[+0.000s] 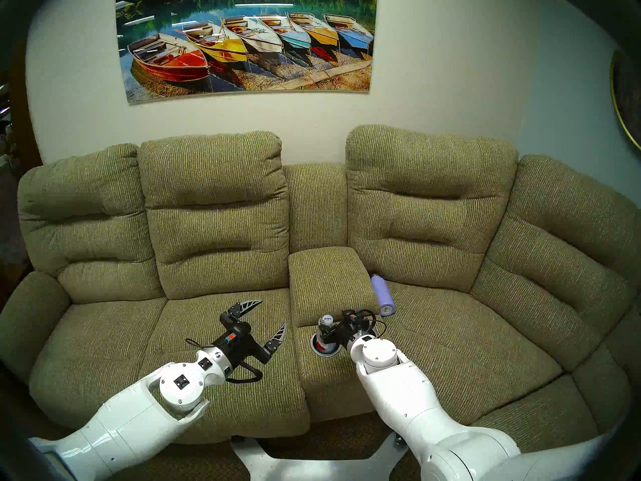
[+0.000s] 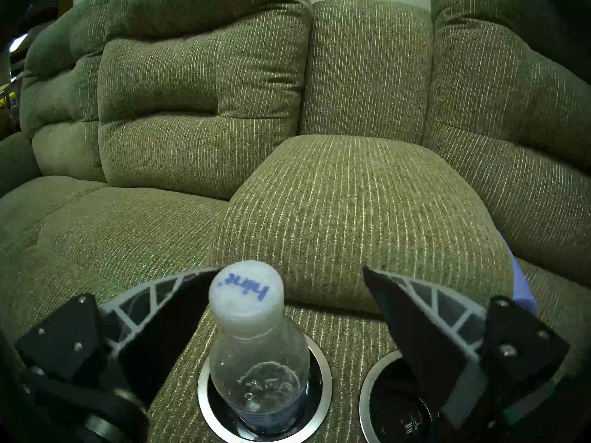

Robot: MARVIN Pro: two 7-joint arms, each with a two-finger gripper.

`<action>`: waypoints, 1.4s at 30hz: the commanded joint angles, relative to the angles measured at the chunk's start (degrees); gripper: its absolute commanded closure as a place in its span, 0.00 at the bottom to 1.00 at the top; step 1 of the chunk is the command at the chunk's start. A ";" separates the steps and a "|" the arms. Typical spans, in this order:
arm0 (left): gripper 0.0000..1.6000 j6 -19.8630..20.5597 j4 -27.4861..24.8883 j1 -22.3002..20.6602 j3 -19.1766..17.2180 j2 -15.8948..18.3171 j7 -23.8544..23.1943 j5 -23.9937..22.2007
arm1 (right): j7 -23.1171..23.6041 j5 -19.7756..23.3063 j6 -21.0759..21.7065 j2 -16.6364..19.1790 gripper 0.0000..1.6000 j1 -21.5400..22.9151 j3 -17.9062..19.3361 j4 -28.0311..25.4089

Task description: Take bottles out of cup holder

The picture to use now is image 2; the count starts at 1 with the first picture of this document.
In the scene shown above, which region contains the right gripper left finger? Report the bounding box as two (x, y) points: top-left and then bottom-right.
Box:
(14, 267), (222, 413)

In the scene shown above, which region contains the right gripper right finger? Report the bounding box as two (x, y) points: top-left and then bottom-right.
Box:
(362, 264), (571, 431)

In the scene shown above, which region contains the clear plastic water bottle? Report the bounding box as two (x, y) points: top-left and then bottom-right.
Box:
(208, 261), (311, 436)

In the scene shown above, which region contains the purple metal bottle black cap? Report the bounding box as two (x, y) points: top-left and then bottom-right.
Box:
(496, 230), (539, 316)

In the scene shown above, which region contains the olive console armrest lid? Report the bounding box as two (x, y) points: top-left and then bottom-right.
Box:
(208, 134), (515, 314)

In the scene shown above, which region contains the olive green fabric sofa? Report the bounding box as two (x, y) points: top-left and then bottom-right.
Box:
(0, 0), (591, 443)

